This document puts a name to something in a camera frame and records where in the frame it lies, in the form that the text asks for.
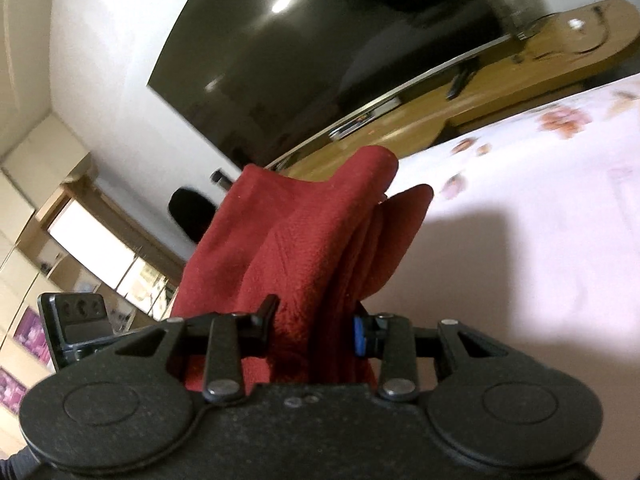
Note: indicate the purple wall picture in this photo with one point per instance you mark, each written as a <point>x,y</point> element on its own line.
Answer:
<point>11,390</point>
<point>29,332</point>

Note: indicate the black flat television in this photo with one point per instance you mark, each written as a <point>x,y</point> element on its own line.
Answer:
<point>310,50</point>

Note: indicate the red fleece garment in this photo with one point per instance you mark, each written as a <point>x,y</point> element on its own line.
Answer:
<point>300,240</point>

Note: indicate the person's left forearm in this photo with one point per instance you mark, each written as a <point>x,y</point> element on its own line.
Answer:
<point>15,466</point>

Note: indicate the white floral bed sheet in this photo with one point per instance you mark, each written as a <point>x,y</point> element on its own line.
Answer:
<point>525,235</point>

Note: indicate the bright window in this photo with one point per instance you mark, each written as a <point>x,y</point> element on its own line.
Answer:
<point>95,250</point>

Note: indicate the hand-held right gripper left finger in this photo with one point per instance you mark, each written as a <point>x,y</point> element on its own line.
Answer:
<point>260,318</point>

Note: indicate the small white object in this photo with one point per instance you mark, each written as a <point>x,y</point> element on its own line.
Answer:
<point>575,24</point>

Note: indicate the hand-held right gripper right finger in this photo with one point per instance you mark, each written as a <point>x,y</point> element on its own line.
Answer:
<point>358,338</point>

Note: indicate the black remote control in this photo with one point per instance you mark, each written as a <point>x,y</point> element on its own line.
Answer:
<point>455,86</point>

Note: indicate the wooden television stand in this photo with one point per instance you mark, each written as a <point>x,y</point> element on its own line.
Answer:
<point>500,85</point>

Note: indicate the silver set-top box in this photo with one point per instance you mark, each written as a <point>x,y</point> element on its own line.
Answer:
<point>362,120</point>

